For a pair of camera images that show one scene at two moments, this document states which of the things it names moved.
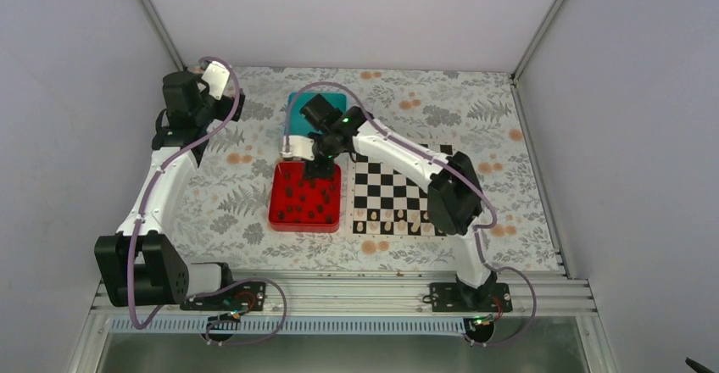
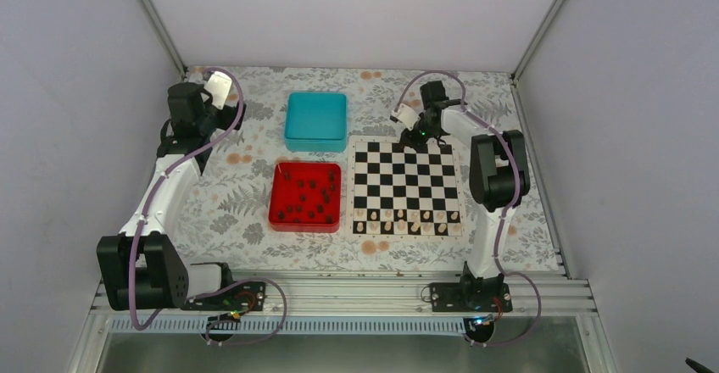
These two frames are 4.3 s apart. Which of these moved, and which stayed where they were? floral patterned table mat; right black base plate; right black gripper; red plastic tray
Moved: right black gripper
Stayed: right black base plate; red plastic tray; floral patterned table mat
